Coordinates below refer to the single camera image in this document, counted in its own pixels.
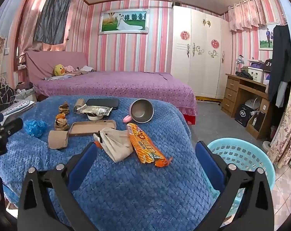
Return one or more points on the pink cloth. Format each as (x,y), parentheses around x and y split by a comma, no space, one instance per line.
(69,69)

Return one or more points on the white small fan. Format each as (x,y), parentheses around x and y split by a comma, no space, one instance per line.
(250,103)

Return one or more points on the cardboard tube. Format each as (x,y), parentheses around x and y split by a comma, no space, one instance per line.
(57,139)
(79,104)

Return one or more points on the grey curtain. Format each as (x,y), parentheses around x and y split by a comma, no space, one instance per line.
(54,16)

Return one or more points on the white wardrobe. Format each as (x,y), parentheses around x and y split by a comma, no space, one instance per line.
(200,62)

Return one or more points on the black hanging pants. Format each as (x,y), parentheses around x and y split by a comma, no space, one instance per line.
(281,60)

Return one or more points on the black and white patterned bag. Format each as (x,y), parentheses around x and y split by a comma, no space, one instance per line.
(7,95)

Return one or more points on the red round wardrobe decoration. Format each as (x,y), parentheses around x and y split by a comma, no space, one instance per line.
(215,44)
(185,35)

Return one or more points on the white storage box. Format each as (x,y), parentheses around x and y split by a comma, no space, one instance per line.
(256,75)

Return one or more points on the orange peel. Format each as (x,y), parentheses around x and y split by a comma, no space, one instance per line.
(60,116)

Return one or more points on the bed with purple bedspread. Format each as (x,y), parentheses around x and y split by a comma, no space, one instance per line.
(126,83)

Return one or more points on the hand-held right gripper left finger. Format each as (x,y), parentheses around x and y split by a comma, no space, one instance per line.
(84,166)

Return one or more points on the brown paper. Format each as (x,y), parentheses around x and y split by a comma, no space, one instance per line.
(64,107)
(61,125)

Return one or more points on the black gift bag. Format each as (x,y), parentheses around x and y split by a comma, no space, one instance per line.
(243,115)

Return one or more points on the white patterned ironing board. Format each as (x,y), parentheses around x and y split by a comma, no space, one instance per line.
(17,107)

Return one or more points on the wooden desk with drawers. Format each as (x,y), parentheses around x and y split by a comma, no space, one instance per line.
(232,93)

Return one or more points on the small white cup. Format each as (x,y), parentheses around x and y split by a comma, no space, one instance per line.
(94,118)

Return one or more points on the silver foil packet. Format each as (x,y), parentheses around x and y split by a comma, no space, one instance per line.
(94,110)

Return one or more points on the white power strip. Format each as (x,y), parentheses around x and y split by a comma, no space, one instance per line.
(21,67)

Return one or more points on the black phone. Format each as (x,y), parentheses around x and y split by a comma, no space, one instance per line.
(103,103)

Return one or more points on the blue quilted blanket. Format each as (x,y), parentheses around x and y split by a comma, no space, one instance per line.
(126,192)

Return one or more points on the wooden floor trolley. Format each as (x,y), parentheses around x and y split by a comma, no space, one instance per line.
(256,131)

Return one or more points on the short pink patterned curtain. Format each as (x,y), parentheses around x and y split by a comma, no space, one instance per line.
(246,14)

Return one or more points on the grey hanging garment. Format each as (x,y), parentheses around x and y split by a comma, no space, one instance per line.
(281,93)

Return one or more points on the black cap with white print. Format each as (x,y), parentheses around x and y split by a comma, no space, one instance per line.
(268,65)

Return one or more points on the tan phone case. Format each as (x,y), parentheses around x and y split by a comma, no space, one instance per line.
(92,127)

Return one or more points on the desk lamp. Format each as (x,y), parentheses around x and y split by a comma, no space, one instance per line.
(239,62)

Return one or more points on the purple box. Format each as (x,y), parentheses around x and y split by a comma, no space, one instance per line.
(257,65)

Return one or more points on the dark clothes pile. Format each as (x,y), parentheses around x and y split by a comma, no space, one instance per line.
(244,74)

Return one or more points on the small wall photo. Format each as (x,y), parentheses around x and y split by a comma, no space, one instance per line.
(265,38)

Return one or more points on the pink covered headboard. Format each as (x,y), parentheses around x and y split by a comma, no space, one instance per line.
(44,62)

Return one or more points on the orange snack wrapper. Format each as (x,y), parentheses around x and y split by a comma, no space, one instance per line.
(145,146)

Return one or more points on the long pink curtain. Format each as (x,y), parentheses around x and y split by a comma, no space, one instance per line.
(31,16)

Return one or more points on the blue plastic bag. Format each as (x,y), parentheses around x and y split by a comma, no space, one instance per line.
(34,128)

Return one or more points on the light blue plastic basket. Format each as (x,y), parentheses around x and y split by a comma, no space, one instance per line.
(244,154)

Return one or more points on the framed wedding photo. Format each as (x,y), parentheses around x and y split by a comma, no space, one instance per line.
(123,21)

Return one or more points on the yellow duck plush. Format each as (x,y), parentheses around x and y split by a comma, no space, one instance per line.
(59,70)

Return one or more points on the white cloth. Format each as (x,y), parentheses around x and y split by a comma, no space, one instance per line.
(87,68)

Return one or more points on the beige paper bag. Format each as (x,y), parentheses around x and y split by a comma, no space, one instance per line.
(116,144)

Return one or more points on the white floor fan base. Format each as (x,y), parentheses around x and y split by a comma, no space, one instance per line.
(267,146)

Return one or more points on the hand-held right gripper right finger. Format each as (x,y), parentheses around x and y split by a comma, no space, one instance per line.
(208,166)

